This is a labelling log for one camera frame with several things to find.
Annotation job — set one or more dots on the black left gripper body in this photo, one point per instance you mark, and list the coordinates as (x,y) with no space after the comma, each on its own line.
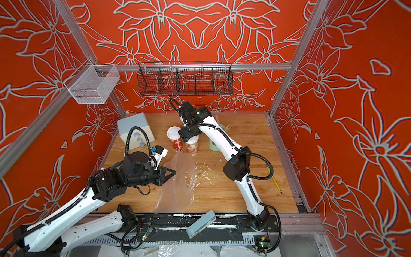
(150,175)

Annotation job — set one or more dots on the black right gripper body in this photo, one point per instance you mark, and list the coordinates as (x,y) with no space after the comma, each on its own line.
(191,129)

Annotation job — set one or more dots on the clear plastic carrier bag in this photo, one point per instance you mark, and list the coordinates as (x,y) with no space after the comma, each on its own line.
(177,194)

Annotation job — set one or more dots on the red milk tea cup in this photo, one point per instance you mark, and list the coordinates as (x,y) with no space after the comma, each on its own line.
(192,145)
(175,138)

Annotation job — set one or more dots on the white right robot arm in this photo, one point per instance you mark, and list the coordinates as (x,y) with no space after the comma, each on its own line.
(237,168)

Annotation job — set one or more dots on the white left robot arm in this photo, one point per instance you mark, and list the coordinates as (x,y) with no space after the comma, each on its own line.
(59,233)

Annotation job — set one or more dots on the white mini drawer box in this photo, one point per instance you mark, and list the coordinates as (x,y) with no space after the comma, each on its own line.
(137,139)

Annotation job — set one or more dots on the wooden stir sticks bundle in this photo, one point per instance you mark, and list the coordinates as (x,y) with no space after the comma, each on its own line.
(228,127)

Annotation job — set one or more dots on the light blue foot pedal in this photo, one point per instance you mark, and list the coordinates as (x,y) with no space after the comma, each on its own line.
(199,225)

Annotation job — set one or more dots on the yellow pencil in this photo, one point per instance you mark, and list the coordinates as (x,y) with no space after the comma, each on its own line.
(275,181)

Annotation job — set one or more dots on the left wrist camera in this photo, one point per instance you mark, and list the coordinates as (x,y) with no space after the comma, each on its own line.
(158,153)

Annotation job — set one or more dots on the black wire wall basket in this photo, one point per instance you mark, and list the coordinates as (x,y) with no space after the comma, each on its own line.
(185,79)

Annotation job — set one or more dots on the white wire mesh basket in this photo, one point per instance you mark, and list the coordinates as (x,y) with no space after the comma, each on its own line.
(93,84)

